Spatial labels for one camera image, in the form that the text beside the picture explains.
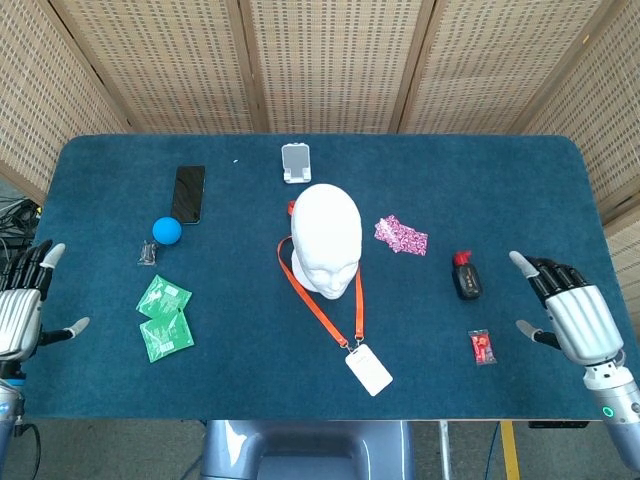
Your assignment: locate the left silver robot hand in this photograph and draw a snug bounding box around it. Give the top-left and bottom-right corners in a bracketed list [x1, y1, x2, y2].
[0, 239, 91, 359]

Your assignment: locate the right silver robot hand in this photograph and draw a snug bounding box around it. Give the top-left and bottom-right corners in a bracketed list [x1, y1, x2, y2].
[508, 250, 626, 365]

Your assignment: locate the white ID badge holder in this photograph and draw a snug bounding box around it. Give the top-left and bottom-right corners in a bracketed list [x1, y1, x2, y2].
[344, 343, 394, 398]

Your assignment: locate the orange lanyard strap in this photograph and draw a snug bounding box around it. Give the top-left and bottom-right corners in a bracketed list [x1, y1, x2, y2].
[277, 199, 366, 351]

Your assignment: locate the white styrofoam mannequin head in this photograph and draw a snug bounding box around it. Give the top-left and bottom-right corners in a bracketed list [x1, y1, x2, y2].
[290, 183, 364, 301]

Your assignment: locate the red candy packet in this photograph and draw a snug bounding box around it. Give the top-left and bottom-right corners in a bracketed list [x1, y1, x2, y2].
[467, 328, 499, 367]

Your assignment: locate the black ink bottle red cap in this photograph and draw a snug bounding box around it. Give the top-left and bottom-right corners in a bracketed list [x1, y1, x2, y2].
[452, 249, 484, 301]

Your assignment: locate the green foil packet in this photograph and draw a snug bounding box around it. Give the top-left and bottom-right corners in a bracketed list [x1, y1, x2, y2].
[135, 274, 193, 320]
[139, 308, 195, 363]

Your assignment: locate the blue ball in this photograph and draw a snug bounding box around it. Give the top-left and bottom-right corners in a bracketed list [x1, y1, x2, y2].
[152, 216, 183, 247]

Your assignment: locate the metal table leg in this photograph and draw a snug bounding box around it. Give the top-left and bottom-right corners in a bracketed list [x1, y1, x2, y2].
[437, 420, 452, 480]

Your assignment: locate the pink patterned packet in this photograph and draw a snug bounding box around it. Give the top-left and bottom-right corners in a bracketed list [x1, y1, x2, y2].
[373, 214, 430, 258]

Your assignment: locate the black smartphone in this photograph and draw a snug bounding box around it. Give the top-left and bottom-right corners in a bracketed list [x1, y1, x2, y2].
[170, 165, 207, 226]

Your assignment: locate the blue table cloth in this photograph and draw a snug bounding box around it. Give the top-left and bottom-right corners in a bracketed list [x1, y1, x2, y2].
[22, 132, 609, 422]

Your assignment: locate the blue-grey robot torso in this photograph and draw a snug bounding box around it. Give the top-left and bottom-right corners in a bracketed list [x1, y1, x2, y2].
[199, 419, 416, 480]

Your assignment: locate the white phone stand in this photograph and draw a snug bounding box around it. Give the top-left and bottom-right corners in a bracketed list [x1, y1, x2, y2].
[280, 143, 312, 185]

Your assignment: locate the woven folding screen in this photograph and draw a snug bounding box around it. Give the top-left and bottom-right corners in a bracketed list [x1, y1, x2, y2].
[0, 0, 640, 321]

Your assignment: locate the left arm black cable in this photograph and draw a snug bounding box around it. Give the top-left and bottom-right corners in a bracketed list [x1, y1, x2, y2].
[13, 422, 45, 480]

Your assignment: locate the blue floor cable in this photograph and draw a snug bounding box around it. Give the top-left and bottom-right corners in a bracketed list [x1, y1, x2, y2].
[487, 422, 503, 480]

